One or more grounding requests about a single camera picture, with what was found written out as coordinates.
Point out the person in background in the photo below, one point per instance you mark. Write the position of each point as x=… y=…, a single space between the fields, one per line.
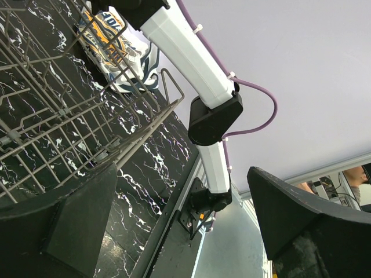
x=340 y=187

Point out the white printed t-shirt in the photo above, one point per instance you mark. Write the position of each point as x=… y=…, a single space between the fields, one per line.
x=126 y=62

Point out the grey wire dish rack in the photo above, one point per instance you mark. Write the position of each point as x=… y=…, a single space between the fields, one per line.
x=60 y=119

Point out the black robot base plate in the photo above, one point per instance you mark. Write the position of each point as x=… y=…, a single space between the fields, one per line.
x=172 y=250

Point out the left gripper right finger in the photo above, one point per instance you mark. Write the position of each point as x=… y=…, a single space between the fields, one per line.
x=305 y=235

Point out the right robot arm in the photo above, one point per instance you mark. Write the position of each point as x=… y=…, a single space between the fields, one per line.
x=168 y=25

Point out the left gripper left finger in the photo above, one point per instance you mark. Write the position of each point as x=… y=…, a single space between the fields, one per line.
x=58 y=233

